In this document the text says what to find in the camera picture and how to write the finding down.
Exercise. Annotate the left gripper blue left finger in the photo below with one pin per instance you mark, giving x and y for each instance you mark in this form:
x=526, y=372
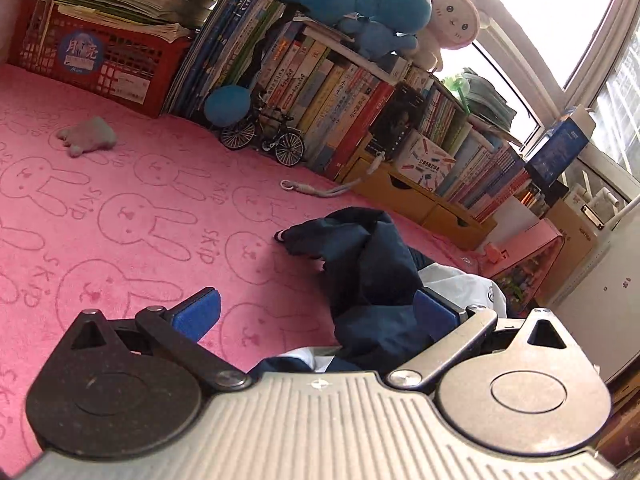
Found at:
x=195, y=316

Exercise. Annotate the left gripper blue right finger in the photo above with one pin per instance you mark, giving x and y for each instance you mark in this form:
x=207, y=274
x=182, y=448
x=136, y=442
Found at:
x=435, y=315

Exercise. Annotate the white and navy zip jacket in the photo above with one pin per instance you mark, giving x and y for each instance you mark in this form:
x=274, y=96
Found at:
x=372, y=277

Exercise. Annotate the pink house-shaped diorama box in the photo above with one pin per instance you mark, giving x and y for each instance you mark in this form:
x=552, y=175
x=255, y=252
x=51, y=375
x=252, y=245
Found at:
x=520, y=265

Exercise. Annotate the white label printer box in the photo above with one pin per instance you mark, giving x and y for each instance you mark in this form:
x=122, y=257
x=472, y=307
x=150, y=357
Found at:
x=423, y=162

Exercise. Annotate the wooden desktop drawer organizer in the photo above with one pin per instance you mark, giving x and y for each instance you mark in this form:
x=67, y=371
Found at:
x=391, y=190

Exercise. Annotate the miniature black bicycle model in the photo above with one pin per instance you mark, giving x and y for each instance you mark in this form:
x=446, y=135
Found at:
x=273, y=132

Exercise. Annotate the black smartphone on stand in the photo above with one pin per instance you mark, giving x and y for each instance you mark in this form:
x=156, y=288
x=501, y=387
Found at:
x=402, y=113

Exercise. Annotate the small grey plush toy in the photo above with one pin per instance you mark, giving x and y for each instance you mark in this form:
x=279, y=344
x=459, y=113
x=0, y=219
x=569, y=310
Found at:
x=88, y=136

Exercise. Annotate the blue round ball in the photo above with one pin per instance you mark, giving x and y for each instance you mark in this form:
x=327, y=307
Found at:
x=227, y=105

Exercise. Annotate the row of upright books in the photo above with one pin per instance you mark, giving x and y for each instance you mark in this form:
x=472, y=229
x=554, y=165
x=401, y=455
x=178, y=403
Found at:
x=315, y=73

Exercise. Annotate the red plastic crate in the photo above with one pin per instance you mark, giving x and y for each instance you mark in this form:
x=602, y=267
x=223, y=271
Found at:
x=130, y=68

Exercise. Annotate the pink white bunny plush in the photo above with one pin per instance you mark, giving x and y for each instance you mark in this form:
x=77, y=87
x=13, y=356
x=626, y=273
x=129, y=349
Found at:
x=454, y=24

